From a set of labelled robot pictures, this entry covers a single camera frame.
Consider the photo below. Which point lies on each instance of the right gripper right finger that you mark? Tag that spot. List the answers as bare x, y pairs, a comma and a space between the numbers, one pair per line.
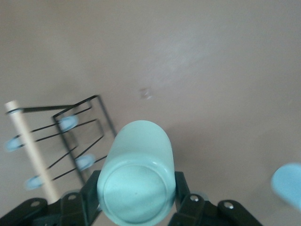
192, 212

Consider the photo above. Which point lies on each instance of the pale green plastic cup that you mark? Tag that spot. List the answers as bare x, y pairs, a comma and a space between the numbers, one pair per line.
138, 176

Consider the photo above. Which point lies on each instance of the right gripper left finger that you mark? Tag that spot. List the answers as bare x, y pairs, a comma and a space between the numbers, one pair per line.
80, 207

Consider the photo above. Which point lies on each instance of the light blue plastic cup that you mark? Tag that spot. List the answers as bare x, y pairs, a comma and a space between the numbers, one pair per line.
289, 183

